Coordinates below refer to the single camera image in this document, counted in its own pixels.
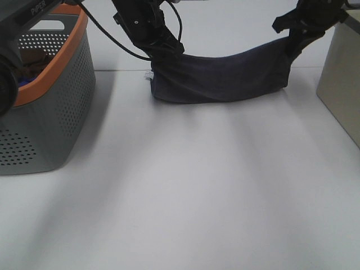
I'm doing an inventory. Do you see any beige fabric storage box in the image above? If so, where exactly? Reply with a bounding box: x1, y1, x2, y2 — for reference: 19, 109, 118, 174
316, 10, 359, 146

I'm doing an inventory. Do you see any grey basket with orange rim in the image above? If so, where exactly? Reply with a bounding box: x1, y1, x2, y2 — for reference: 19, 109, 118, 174
1, 7, 96, 176

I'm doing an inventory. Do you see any black cable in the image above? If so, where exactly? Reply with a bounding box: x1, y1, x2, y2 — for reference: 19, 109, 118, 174
74, 0, 182, 61

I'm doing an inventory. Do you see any brown towel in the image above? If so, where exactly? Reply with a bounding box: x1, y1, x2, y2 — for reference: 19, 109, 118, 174
18, 48, 53, 79

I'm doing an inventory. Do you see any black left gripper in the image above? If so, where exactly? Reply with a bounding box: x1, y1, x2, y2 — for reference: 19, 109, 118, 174
112, 0, 185, 58

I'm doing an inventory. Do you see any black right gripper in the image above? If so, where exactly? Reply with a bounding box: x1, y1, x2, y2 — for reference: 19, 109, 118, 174
272, 0, 346, 59

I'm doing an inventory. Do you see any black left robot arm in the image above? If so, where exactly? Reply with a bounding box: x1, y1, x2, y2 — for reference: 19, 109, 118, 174
1, 1, 185, 115

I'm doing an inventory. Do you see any dark navy towel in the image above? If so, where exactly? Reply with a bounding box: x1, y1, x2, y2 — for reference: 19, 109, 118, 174
151, 38, 292, 104

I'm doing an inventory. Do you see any blue towel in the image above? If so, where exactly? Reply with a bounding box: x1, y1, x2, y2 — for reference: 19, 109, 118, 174
17, 76, 36, 88

